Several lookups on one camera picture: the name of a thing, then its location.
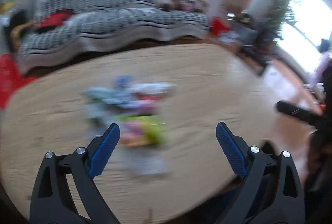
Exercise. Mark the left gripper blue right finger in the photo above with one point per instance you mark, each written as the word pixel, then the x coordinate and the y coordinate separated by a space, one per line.
pixel 234 148

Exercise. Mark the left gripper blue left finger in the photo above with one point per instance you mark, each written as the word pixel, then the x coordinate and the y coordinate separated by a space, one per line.
pixel 100 149

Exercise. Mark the orange pink plastic wrapper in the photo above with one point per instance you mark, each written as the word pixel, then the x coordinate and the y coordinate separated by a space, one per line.
pixel 133 135

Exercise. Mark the clear bubble wrap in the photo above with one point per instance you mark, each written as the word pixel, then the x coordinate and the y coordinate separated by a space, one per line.
pixel 145 161

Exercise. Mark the silver pill blister pack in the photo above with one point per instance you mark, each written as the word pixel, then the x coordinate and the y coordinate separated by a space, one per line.
pixel 109 96

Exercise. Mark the blue white wrapper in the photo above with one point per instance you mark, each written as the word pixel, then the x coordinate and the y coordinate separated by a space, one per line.
pixel 122 81

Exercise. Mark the white tissue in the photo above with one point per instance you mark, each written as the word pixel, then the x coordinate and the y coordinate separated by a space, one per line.
pixel 152 88

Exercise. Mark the pink watermelon plush toy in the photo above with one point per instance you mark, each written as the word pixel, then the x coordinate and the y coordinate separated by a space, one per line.
pixel 145 106

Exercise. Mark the potted green plant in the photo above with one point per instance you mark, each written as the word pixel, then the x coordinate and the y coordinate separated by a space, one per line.
pixel 280 12

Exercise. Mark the red bear-shaped plastic stool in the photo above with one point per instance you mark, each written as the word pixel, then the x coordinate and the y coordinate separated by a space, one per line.
pixel 11 80

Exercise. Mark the red bag on floor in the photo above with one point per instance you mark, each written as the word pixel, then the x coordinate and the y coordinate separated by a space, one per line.
pixel 217 26

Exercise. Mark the red garment on sofa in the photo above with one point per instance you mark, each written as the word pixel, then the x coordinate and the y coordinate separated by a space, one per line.
pixel 54 20

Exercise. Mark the wooden sofa armrest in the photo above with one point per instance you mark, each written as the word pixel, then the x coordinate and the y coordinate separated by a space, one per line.
pixel 18 32

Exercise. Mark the plush toys on sofa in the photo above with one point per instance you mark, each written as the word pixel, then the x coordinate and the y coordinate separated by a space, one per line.
pixel 194 6

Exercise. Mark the black white striped sofa blanket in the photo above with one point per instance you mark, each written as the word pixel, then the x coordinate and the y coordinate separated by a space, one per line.
pixel 102 26

